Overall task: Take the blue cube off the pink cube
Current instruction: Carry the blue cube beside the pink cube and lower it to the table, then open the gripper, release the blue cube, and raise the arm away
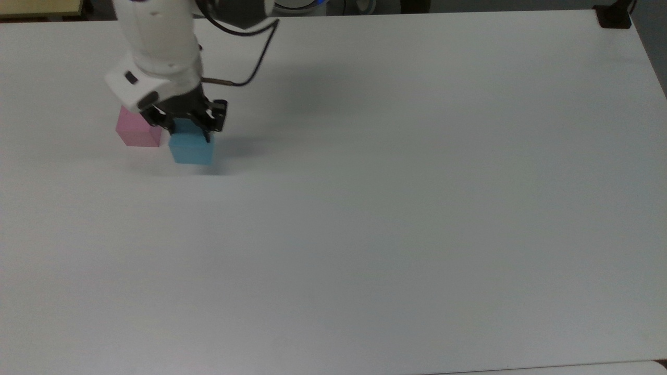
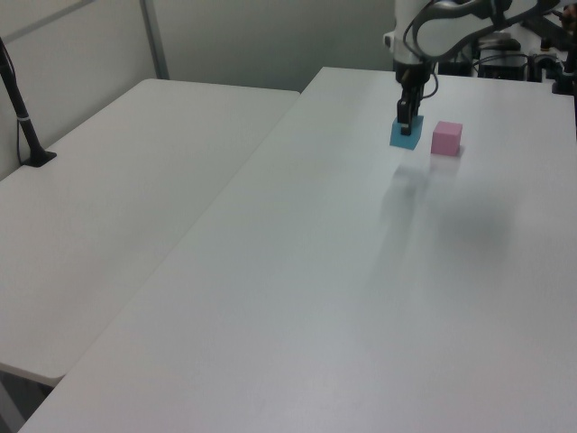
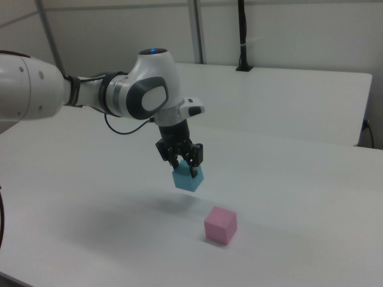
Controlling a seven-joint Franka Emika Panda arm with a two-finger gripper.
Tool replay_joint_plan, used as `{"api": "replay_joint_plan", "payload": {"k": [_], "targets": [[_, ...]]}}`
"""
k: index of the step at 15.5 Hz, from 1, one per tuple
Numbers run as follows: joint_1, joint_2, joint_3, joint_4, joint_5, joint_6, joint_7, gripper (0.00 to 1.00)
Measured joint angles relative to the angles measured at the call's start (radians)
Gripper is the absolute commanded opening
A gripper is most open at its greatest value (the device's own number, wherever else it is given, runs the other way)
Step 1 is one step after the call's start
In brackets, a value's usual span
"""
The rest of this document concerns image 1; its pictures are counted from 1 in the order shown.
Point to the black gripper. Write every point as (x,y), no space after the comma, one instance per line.
(185,107)

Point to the pink cube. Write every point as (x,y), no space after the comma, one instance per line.
(134,130)

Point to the blue cube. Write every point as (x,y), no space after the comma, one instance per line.
(193,148)

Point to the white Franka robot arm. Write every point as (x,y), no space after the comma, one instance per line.
(156,41)

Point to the wooden board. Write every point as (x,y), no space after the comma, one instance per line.
(36,6)

